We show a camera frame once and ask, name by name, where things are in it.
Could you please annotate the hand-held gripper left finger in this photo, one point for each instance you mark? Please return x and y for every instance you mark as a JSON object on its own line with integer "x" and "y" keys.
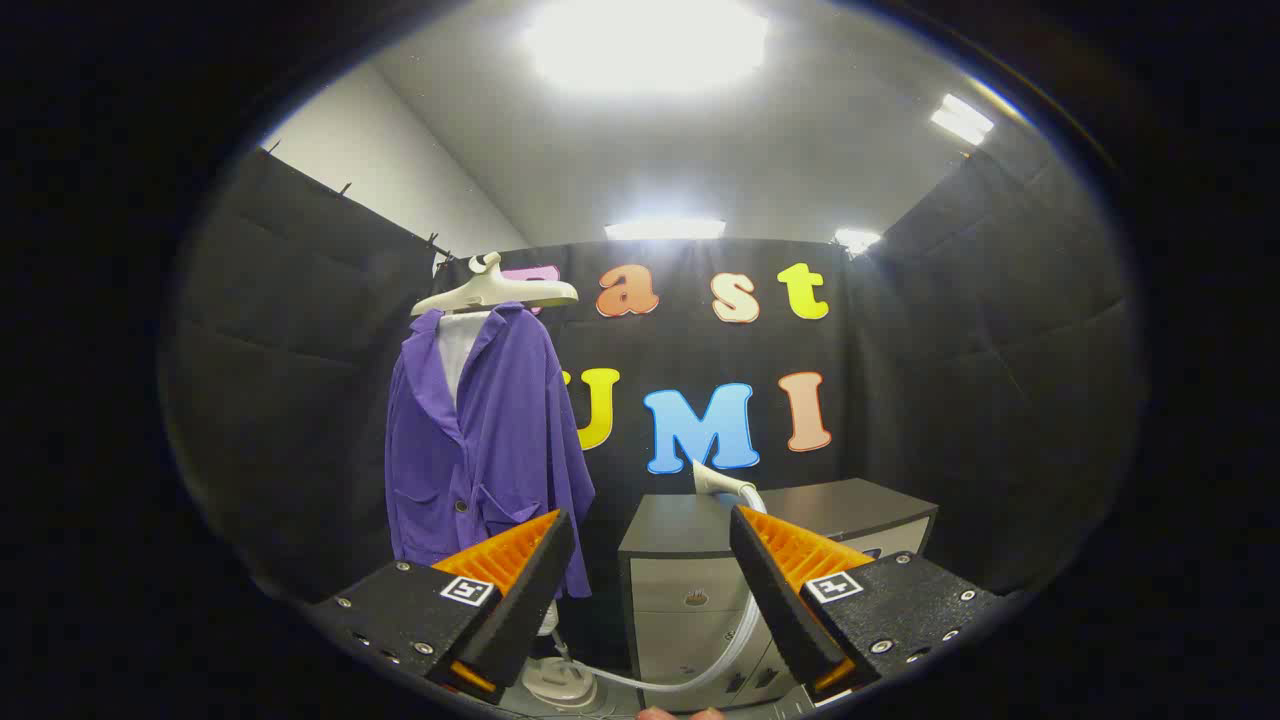
{"x": 530, "y": 600}

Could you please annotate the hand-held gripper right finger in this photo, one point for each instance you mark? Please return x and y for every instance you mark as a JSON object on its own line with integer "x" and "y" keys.
{"x": 775, "y": 590}

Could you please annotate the white garment steamer base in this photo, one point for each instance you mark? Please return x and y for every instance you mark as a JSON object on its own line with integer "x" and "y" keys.
{"x": 560, "y": 685}

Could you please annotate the white garment steamer head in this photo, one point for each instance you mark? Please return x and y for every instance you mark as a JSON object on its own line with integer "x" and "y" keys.
{"x": 715, "y": 480}

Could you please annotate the purple jacket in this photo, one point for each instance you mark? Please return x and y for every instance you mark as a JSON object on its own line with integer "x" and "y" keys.
{"x": 500, "y": 430}

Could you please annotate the white clothes hanger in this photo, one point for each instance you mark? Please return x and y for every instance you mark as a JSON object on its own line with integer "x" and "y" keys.
{"x": 490, "y": 292}

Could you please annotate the grey cabinet with dark top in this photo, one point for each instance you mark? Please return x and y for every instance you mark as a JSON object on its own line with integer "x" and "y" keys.
{"x": 680, "y": 520}

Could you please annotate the ceiling light panel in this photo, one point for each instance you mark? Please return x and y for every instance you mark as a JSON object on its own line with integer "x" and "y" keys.
{"x": 857, "y": 239}
{"x": 962, "y": 118}
{"x": 665, "y": 230}

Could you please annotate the large ceiling light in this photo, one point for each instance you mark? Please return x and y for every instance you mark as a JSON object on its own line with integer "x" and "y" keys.
{"x": 645, "y": 45}

